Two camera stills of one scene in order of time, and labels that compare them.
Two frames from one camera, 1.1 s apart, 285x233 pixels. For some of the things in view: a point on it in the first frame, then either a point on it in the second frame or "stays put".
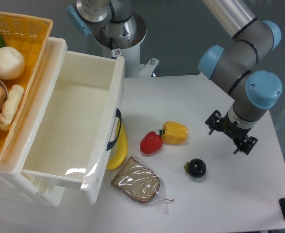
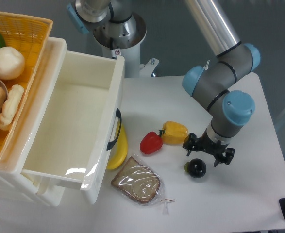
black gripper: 236,132 to 205,144
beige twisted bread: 10,106 stays put
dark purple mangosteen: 196,167 stays put
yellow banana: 117,156 stays put
